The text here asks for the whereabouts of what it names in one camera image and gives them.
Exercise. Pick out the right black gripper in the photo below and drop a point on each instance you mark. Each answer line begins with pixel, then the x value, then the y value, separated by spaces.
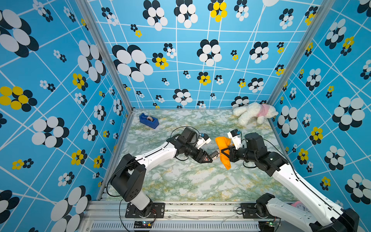
pixel 232 153

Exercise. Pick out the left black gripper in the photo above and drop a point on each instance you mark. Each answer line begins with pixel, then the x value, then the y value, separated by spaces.
pixel 201 158

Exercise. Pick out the newspaper print eyeglass case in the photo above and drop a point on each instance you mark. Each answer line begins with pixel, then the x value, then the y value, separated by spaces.
pixel 214 155

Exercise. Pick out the orange cloth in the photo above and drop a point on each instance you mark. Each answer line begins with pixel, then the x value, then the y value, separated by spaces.
pixel 223 144

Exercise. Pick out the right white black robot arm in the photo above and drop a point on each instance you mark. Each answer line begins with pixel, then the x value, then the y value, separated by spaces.
pixel 322 215

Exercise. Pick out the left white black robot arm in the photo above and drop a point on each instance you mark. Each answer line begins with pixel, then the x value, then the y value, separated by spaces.
pixel 129 175

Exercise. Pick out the white plush toy pink shirt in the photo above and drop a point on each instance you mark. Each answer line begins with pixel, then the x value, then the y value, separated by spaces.
pixel 254 110

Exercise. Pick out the blue tape dispenser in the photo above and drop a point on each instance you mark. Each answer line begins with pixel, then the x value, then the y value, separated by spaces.
pixel 149 121

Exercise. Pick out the right circuit board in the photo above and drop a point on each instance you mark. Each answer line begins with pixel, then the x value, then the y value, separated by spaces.
pixel 267 226

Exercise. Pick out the circuit board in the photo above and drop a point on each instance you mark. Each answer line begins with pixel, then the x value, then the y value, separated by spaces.
pixel 267 226
pixel 143 224

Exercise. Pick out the pink alarm clock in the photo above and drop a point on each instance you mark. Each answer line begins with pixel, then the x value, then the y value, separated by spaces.
pixel 298 204

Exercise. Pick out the left circuit board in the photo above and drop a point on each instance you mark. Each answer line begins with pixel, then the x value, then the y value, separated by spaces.
pixel 143 224

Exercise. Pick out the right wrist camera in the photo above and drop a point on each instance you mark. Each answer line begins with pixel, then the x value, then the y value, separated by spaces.
pixel 236 138

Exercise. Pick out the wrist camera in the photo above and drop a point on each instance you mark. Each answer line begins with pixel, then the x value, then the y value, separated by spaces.
pixel 236 138
pixel 202 140

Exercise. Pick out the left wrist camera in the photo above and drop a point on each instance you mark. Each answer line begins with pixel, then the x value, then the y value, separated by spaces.
pixel 202 140

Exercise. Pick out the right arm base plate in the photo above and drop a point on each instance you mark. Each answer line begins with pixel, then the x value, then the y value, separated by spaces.
pixel 250 211

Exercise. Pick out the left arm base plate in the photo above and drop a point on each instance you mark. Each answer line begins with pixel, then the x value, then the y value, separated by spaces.
pixel 153 210

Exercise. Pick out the aluminium front rail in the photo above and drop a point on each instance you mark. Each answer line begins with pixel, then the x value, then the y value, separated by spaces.
pixel 109 216

